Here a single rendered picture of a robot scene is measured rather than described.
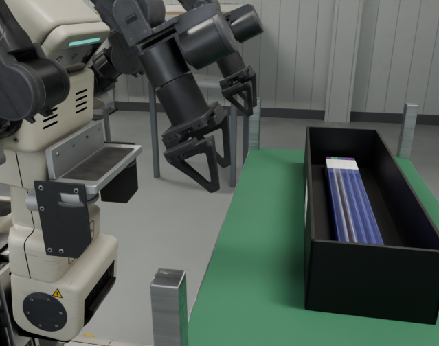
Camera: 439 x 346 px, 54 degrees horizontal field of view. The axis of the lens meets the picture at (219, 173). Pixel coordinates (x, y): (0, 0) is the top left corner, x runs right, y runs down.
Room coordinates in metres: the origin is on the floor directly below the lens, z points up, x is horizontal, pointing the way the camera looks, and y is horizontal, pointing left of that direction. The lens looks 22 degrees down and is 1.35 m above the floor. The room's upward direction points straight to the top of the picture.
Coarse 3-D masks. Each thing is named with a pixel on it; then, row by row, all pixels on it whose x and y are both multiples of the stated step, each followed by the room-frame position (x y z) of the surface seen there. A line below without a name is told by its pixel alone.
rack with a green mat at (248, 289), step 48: (240, 192) 0.89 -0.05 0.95; (288, 192) 0.89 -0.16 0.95; (240, 240) 0.67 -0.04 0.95; (288, 240) 0.67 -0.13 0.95; (240, 288) 0.53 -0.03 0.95; (288, 288) 0.53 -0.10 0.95; (192, 336) 0.43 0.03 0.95; (240, 336) 0.43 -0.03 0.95; (288, 336) 0.43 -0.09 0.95; (336, 336) 0.43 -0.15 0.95; (384, 336) 0.43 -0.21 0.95; (432, 336) 0.43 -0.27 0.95
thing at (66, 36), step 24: (24, 0) 0.76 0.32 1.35; (48, 0) 0.81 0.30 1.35; (72, 0) 0.89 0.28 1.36; (24, 24) 0.75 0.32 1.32; (48, 24) 0.75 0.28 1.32; (72, 24) 0.82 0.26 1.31; (96, 24) 0.88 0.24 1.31; (48, 48) 0.75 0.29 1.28; (72, 48) 0.81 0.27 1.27; (96, 48) 0.93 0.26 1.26
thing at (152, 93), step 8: (200, 80) 3.34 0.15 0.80; (208, 80) 3.34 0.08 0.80; (216, 80) 3.34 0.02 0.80; (152, 88) 3.30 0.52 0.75; (208, 88) 3.17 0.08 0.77; (216, 88) 3.15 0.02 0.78; (152, 96) 3.30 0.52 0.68; (152, 104) 3.30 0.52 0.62; (232, 104) 3.11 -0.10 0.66; (152, 112) 3.30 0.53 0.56; (232, 112) 3.11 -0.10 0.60; (152, 120) 3.31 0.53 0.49; (232, 120) 3.11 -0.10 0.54; (248, 120) 3.51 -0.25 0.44; (152, 128) 3.31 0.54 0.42; (232, 128) 3.11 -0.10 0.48; (248, 128) 3.52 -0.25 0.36; (152, 136) 3.31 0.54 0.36; (232, 136) 3.11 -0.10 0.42; (248, 136) 3.53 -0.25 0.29; (152, 144) 3.31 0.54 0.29; (232, 144) 3.11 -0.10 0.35; (232, 152) 3.11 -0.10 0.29; (232, 160) 3.11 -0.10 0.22; (232, 168) 3.11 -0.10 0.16; (232, 176) 3.11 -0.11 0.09; (232, 184) 3.11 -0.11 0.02
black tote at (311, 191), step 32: (320, 128) 1.04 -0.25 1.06; (352, 128) 1.02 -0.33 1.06; (320, 160) 1.03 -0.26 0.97; (384, 160) 0.87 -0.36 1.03; (320, 192) 0.86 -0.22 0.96; (384, 192) 0.83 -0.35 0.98; (320, 224) 0.71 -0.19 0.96; (384, 224) 0.71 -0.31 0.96; (416, 224) 0.59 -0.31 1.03; (320, 256) 0.48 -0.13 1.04; (352, 256) 0.48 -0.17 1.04; (384, 256) 0.47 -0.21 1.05; (416, 256) 0.46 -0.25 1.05; (320, 288) 0.48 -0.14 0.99; (352, 288) 0.47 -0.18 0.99; (384, 288) 0.47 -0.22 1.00; (416, 288) 0.46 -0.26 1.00; (416, 320) 0.46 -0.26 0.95
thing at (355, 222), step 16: (336, 160) 0.98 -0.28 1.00; (352, 160) 0.98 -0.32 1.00; (336, 176) 0.87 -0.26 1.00; (352, 176) 0.87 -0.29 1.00; (336, 192) 0.78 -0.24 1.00; (352, 192) 0.79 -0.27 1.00; (336, 208) 0.71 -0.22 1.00; (352, 208) 0.71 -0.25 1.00; (368, 208) 0.71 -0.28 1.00; (336, 224) 0.65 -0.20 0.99; (352, 224) 0.65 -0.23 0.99; (368, 224) 0.65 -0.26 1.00; (336, 240) 0.63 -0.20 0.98; (352, 240) 0.60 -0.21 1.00; (368, 240) 0.60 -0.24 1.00
